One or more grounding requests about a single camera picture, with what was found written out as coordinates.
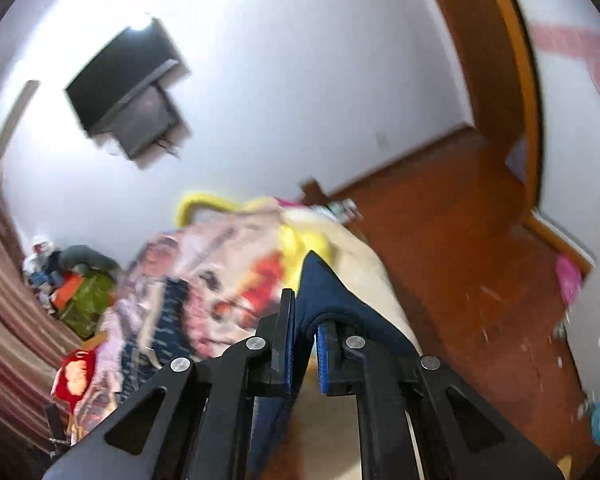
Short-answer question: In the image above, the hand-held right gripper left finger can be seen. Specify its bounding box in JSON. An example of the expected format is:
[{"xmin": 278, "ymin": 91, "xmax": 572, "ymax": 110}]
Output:
[{"xmin": 42, "ymin": 287, "xmax": 306, "ymax": 480}]

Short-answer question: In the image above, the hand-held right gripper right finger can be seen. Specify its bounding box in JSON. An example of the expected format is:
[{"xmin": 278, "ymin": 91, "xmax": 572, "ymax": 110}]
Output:
[{"xmin": 315, "ymin": 321, "xmax": 566, "ymax": 480}]

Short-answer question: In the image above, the navy patterned garment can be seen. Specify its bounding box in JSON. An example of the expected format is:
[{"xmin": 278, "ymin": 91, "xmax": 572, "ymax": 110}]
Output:
[{"xmin": 115, "ymin": 250, "xmax": 426, "ymax": 480}]

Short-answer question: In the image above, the pile of clothes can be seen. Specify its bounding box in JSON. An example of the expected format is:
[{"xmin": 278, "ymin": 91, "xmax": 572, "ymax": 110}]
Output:
[{"xmin": 22, "ymin": 234, "xmax": 123, "ymax": 311}]

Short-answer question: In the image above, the printed blanket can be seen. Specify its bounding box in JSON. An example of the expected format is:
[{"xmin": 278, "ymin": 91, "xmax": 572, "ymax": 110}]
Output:
[{"xmin": 70, "ymin": 205, "xmax": 311, "ymax": 441}]

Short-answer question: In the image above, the yellow pillow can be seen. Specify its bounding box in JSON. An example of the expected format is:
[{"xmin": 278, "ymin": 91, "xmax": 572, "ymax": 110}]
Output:
[{"xmin": 176, "ymin": 191, "xmax": 337, "ymax": 281}]

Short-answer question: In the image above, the green bag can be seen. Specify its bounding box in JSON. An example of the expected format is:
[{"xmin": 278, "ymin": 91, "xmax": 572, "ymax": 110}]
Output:
[{"xmin": 57, "ymin": 272, "xmax": 117, "ymax": 340}]

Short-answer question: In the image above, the red cushion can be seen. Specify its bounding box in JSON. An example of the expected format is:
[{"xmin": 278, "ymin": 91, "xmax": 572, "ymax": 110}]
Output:
[{"xmin": 51, "ymin": 349, "xmax": 98, "ymax": 413}]

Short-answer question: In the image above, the pink cloth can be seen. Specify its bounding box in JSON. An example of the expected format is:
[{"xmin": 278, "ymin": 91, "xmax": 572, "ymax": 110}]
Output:
[{"xmin": 555, "ymin": 255, "xmax": 583, "ymax": 307}]

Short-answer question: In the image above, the striped curtain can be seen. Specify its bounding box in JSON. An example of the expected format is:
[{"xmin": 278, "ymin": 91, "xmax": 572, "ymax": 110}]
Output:
[{"xmin": 0, "ymin": 145, "xmax": 86, "ymax": 456}]

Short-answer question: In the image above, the wooden door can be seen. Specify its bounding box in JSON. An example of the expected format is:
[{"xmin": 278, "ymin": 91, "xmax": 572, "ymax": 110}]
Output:
[{"xmin": 414, "ymin": 0, "xmax": 531, "ymax": 136}]

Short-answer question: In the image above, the black wall television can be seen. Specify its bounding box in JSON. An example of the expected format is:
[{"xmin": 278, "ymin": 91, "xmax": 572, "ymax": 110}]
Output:
[{"xmin": 64, "ymin": 19, "xmax": 191, "ymax": 161}]

